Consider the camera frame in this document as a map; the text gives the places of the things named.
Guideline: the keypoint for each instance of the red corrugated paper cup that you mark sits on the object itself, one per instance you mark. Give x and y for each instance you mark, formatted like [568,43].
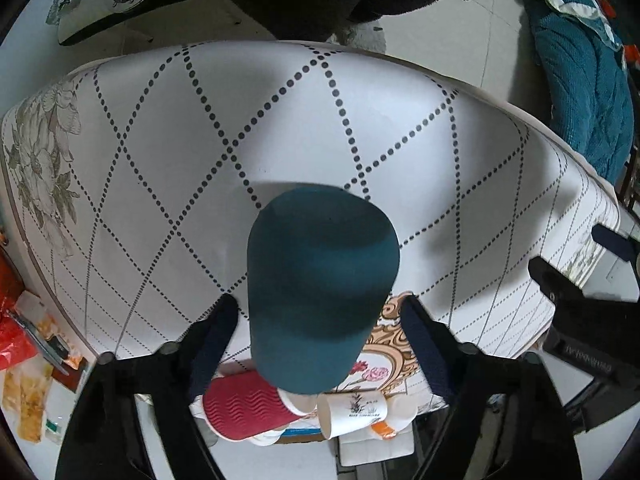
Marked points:
[240,407]

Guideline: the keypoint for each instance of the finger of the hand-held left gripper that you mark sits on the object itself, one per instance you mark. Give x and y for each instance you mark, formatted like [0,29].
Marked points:
[612,246]
[552,277]

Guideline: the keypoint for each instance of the white dotted floral tablecloth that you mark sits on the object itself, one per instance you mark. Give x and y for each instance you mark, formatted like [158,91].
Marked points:
[310,125]

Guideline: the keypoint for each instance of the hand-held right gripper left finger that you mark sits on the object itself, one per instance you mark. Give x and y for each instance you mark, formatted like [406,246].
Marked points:
[216,332]

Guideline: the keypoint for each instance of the pen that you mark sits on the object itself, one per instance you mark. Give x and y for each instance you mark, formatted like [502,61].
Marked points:
[37,337]

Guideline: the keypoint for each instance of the teal cup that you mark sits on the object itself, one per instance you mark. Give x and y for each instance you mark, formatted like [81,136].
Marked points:
[320,285]

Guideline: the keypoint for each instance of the teal quilted blanket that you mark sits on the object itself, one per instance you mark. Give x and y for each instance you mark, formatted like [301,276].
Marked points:
[585,90]

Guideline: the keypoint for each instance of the white board with black edge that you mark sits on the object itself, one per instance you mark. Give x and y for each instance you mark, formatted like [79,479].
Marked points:
[165,15]

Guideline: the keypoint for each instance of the plain white paper cup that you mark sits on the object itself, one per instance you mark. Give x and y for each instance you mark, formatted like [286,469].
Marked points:
[401,410]

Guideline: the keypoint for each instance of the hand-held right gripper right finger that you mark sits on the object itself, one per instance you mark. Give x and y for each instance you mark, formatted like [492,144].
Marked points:
[425,345]

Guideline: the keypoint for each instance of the red plastic bag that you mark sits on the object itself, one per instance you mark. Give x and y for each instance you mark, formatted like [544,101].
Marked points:
[12,330]

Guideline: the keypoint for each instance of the white floral paper cup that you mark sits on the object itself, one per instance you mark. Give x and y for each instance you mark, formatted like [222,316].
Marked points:
[352,410]

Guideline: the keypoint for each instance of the yellow snack packet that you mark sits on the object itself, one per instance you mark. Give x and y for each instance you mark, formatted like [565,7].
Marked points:
[27,400]

